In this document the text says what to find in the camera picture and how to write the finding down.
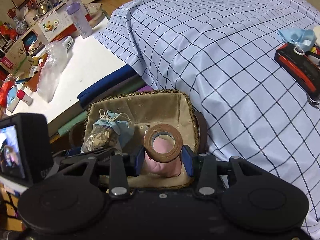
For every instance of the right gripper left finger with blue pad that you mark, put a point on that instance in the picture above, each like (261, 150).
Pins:
(139, 159)

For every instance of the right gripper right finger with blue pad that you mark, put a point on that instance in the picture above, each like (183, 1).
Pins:
(187, 156)

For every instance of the brown tape roll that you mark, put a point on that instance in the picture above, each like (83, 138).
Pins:
(160, 129)

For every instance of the pink soft pouch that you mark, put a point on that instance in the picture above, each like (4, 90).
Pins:
(162, 166)

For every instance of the herb sachet light blue bag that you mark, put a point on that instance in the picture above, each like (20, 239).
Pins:
(112, 131)

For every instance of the woven basket with liner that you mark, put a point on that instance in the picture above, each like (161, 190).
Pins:
(147, 109)

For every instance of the navy blue folded cloth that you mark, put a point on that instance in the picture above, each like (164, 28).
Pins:
(104, 84)

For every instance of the blue checked tablecloth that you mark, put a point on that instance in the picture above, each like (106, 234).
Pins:
(221, 54)

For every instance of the clear plastic bag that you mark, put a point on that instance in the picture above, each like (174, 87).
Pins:
(52, 69)

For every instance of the small white red bottle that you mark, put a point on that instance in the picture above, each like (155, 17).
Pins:
(24, 97)

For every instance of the white mug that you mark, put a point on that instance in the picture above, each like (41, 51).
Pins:
(67, 42)

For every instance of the black red flat case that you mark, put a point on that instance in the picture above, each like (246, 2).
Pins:
(299, 67)

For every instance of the desk calendar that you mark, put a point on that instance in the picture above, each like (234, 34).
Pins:
(53, 24)

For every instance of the blue face mask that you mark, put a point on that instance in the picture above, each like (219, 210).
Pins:
(301, 39)

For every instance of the purple lid water bottle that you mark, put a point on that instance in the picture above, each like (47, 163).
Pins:
(79, 19)

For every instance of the large white tape roll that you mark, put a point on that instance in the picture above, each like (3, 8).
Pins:
(316, 31)

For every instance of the action camera with screen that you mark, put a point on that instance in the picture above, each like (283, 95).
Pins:
(26, 157)

